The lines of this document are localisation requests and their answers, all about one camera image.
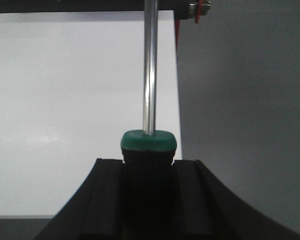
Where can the black conveyor belt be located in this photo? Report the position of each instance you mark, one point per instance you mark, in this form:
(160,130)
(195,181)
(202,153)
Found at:
(39,6)

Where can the red conveyor end bracket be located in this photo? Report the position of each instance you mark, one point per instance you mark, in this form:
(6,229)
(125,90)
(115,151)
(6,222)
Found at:
(196,9)

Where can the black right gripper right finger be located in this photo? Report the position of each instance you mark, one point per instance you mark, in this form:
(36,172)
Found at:
(211,211)

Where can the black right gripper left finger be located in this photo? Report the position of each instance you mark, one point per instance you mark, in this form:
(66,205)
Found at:
(94,211)

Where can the green black screwdriver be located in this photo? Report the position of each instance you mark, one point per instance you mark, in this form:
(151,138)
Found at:
(148,153)

